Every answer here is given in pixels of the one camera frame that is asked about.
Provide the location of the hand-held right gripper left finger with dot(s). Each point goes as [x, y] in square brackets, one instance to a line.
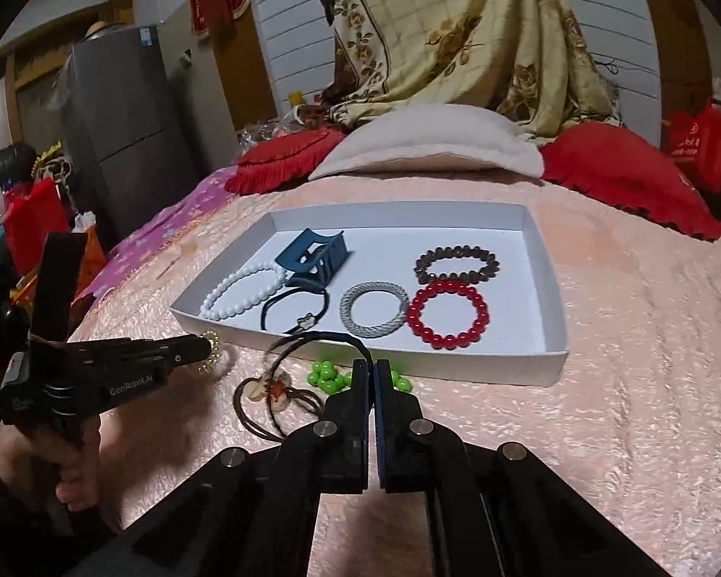
[365, 433]

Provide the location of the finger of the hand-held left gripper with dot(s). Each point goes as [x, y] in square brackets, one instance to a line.
[174, 351]

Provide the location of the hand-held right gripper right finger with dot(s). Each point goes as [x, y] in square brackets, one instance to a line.
[384, 433]

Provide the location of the blue hair claw clip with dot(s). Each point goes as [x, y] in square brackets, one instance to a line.
[330, 258]

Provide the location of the white cardboard box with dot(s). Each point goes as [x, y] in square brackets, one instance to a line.
[384, 240]

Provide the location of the person's left hand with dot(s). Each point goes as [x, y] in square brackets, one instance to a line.
[75, 481]

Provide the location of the orange bag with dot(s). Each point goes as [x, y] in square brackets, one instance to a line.
[90, 252]

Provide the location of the purple floral sheet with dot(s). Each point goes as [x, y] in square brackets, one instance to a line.
[174, 216]

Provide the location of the red gift bag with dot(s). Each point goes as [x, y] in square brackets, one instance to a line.
[36, 228]

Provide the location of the red fringed pillow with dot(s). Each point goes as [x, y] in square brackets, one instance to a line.
[276, 159]

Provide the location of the grey refrigerator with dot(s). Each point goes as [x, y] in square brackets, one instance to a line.
[126, 132]

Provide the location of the clear plastic bag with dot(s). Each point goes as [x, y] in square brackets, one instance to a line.
[264, 135]

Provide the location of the pink textured bedspread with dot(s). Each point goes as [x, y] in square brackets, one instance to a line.
[637, 342]

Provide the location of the yellow bottle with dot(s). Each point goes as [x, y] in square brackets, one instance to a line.
[295, 100]

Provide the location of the beige pillow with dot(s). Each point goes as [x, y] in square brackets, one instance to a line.
[432, 144]

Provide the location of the straw hat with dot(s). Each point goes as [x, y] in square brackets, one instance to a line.
[105, 29]

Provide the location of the red ruffled pillow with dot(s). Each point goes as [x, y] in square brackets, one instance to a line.
[625, 174]

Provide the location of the floral beige quilt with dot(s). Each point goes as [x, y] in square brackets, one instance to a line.
[456, 30]

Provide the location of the red shopping bag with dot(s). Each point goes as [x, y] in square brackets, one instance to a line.
[697, 144]

